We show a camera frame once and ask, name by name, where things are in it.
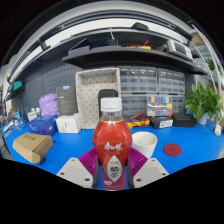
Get black rounded speaker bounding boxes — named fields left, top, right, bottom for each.
left=97, top=88, right=119, bottom=119

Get black box white label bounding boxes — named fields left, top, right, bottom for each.
left=149, top=115, right=174, bottom=130

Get red drink bottle white cap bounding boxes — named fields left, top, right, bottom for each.
left=91, top=96, right=134, bottom=192

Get flat round red coaster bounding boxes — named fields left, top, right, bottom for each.
left=163, top=143, right=183, bottom=157

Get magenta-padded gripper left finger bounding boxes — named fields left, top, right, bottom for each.
left=55, top=147, right=100, bottom=190

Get black case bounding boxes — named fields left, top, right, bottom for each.
left=172, top=112, right=198, bottom=128

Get green potted plant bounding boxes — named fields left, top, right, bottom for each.
left=183, top=81, right=224, bottom=126

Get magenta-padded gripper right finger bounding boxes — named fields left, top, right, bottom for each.
left=126, top=147, right=170, bottom=190

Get dark grey flat box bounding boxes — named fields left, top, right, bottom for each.
left=55, top=85, right=79, bottom=116

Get blue box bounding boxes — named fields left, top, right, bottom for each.
left=27, top=114, right=58, bottom=137

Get brown cardboard box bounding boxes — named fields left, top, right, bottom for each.
left=12, top=132, right=54, bottom=165

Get white power adapter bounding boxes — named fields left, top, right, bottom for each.
left=214, top=123, right=224, bottom=137

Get purple plastic bag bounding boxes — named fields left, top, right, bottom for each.
left=38, top=92, right=60, bottom=118

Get grey oscilloscope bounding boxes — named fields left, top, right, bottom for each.
left=166, top=38, right=194, bottom=62

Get black wall shelf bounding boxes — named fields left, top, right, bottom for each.
left=62, top=45, right=208, bottom=76

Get white shelf unit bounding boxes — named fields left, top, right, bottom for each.
left=189, top=23, right=224, bottom=88

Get yellow multimeter with leads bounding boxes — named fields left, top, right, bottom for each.
left=126, top=112, right=151, bottom=130

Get yellow and red tool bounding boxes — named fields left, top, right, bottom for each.
left=125, top=40, right=152, bottom=50

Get clear parts box coloured contents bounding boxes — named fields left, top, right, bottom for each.
left=146, top=94, right=174, bottom=118

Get white cup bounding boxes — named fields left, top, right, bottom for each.
left=131, top=131, right=158, bottom=159

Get white perforated tray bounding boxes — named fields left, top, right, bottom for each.
left=75, top=67, right=122, bottom=130

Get dark blue flat boxes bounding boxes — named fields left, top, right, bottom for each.
left=68, top=38, right=111, bottom=56

